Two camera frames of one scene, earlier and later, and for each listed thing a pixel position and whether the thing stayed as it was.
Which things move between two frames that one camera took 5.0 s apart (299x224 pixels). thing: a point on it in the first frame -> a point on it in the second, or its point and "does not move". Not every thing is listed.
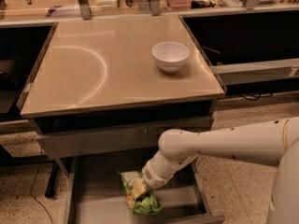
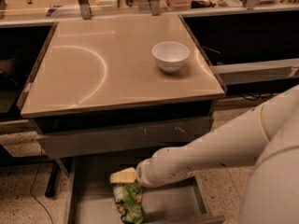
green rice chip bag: (144, 204) -> (129, 203)
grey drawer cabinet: (95, 89) does not move
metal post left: (83, 2) does not move
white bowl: (170, 56) does not move
